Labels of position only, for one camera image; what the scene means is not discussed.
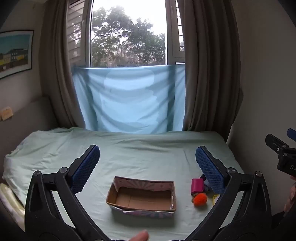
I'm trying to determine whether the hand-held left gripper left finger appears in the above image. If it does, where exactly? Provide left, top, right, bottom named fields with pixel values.
left=24, top=145, right=109, bottom=241

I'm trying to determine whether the light blue hanging cloth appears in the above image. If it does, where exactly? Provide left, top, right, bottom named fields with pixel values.
left=72, top=64, right=186, bottom=134

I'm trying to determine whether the grey sock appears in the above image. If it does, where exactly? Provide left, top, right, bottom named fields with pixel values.
left=200, top=175, right=212, bottom=192

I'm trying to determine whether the framed wall picture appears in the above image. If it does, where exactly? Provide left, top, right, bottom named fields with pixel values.
left=0, top=30, right=34, bottom=80

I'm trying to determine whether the orange fluffy pompom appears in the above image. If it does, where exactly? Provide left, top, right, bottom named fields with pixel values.
left=191, top=193, right=207, bottom=207

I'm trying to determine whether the brown curtain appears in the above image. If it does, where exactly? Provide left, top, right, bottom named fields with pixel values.
left=183, top=0, right=243, bottom=139
left=40, top=0, right=87, bottom=129

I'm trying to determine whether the pink pouch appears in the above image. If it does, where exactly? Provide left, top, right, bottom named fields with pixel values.
left=191, top=178, right=204, bottom=194

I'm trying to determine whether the cream folded bedding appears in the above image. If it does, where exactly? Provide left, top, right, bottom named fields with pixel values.
left=0, top=183, right=26, bottom=232

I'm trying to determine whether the person's right hand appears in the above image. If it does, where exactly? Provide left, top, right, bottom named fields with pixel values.
left=284, top=177, right=296, bottom=212

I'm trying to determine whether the window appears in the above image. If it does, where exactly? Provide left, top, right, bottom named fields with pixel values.
left=66, top=0, right=185, bottom=69

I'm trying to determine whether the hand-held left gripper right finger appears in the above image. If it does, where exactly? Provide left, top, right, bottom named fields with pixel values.
left=187, top=146, right=271, bottom=241

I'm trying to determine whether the person's left hand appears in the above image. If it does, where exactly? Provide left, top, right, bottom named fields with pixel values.
left=128, top=230, right=149, bottom=241

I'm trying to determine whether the dark clothing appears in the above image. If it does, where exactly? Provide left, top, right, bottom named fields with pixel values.
left=270, top=212, right=296, bottom=241

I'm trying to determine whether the cardboard box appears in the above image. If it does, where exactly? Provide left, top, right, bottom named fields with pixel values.
left=106, top=176, right=177, bottom=219

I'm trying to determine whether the small beige box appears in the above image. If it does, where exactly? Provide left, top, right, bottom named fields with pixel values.
left=0, top=106, right=13, bottom=121

